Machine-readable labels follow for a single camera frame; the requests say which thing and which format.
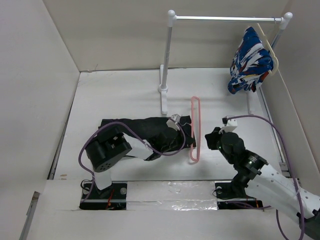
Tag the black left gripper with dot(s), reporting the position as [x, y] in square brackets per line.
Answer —
[181, 139]

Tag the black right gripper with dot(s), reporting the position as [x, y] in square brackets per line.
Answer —
[211, 138]

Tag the black trousers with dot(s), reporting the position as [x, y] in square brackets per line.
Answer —
[152, 126]

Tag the pink plastic hanger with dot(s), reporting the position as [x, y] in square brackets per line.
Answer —
[196, 130]

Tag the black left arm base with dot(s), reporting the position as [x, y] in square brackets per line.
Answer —
[112, 198]

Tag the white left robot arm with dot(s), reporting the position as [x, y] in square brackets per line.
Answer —
[111, 144]

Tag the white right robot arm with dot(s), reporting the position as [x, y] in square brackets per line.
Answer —
[258, 179]

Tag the cream plastic hanger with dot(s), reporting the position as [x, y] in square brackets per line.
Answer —
[267, 46]

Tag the blue patterned garment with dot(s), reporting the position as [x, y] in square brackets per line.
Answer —
[250, 65]

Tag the white metal clothes rack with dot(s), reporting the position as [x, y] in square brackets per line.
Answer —
[173, 51]

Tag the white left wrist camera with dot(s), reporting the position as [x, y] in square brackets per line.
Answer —
[173, 122]

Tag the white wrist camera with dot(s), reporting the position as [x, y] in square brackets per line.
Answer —
[229, 125]
[173, 122]

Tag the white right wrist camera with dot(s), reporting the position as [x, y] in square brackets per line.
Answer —
[229, 125]

